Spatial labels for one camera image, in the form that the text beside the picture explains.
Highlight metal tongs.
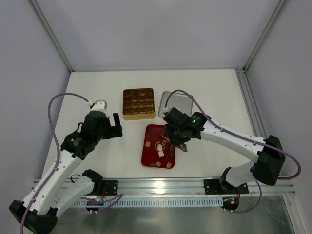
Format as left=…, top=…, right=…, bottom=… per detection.
left=160, top=134, right=188, bottom=152

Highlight silver tin lid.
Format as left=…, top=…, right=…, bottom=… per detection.
left=158, top=91, right=193, bottom=118

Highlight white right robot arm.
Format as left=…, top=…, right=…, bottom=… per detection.
left=163, top=108, right=286, bottom=194

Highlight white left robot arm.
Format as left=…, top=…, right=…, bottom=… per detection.
left=9, top=111, right=122, bottom=234

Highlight gold chocolate box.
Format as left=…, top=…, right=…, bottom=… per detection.
left=122, top=88, right=156, bottom=121

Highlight white figurine chocolate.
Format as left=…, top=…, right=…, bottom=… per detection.
left=156, top=144, right=163, bottom=152

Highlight red rectangular tin tray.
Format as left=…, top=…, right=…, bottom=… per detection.
left=141, top=124, right=176, bottom=169

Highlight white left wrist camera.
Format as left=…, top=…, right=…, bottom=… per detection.
left=87, top=100, right=107, bottom=113

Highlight aluminium mounting rail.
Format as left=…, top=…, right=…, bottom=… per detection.
left=115, top=177, right=296, bottom=196

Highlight slotted cable duct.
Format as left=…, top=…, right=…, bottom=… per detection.
left=72, top=197, right=223, bottom=208

